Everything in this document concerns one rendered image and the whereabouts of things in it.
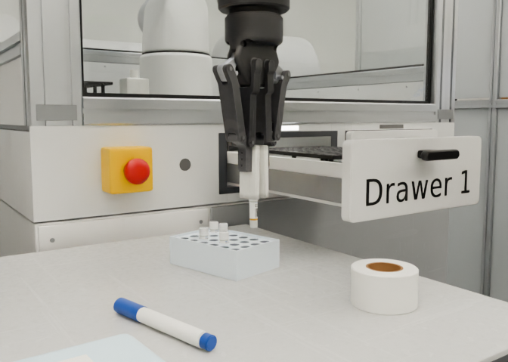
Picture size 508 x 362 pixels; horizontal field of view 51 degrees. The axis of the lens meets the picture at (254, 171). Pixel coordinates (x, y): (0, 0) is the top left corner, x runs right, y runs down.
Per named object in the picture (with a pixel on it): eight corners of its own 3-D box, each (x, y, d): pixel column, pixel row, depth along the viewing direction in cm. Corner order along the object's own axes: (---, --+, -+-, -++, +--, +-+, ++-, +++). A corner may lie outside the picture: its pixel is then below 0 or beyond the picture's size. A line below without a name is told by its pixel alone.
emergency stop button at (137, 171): (152, 184, 83) (151, 158, 83) (127, 186, 81) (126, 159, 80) (144, 182, 85) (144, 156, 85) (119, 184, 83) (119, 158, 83)
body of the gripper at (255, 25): (253, 22, 75) (253, 89, 75) (209, 13, 68) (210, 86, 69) (297, 15, 70) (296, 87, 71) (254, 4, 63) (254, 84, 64)
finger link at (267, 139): (244, 61, 71) (252, 61, 72) (249, 146, 73) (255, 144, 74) (267, 60, 69) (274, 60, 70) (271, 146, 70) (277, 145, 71)
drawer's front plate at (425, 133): (436, 174, 131) (438, 129, 130) (350, 182, 115) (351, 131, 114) (430, 174, 133) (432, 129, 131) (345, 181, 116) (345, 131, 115)
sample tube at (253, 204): (260, 227, 72) (259, 193, 71) (254, 228, 71) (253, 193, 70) (253, 225, 73) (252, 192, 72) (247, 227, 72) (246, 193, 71)
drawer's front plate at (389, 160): (478, 203, 87) (481, 135, 86) (349, 223, 71) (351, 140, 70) (469, 202, 89) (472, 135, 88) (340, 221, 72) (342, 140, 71)
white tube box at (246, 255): (279, 267, 71) (280, 239, 71) (236, 281, 65) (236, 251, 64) (213, 252, 79) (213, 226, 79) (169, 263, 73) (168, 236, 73)
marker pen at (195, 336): (218, 349, 46) (218, 331, 46) (205, 355, 45) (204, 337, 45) (125, 310, 55) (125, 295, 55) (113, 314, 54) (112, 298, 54)
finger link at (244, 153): (252, 132, 69) (236, 132, 67) (252, 171, 69) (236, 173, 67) (243, 132, 70) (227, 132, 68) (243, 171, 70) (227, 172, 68)
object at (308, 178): (463, 193, 88) (465, 156, 87) (349, 208, 73) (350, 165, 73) (305, 172, 121) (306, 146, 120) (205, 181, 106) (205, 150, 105)
